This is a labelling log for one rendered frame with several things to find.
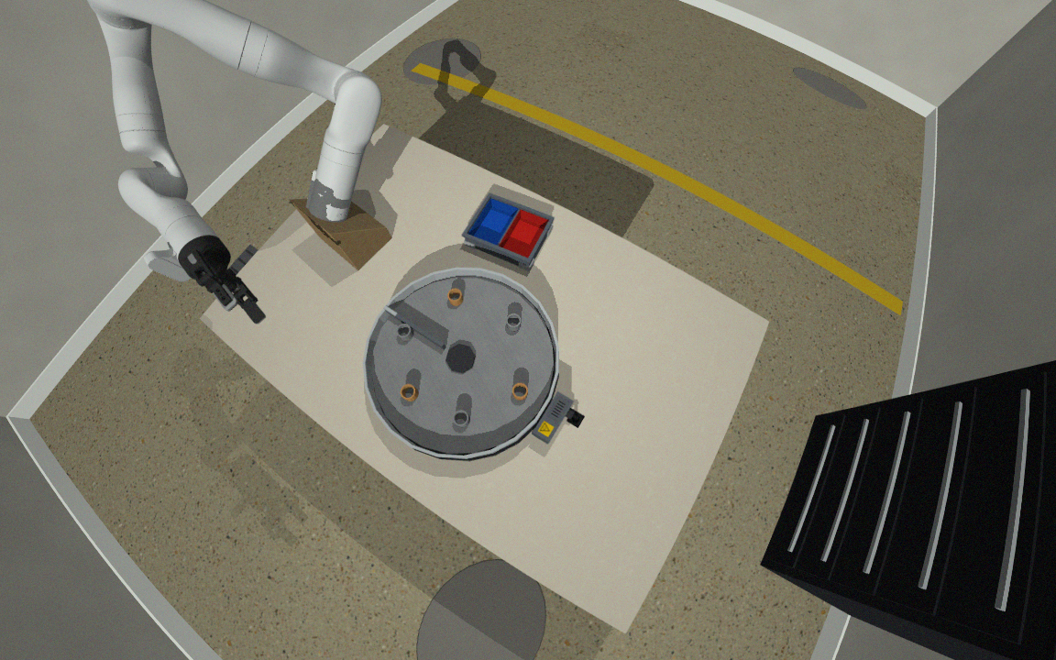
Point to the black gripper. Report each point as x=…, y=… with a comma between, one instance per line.
x=211, y=259

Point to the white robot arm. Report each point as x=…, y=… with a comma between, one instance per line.
x=250, y=48

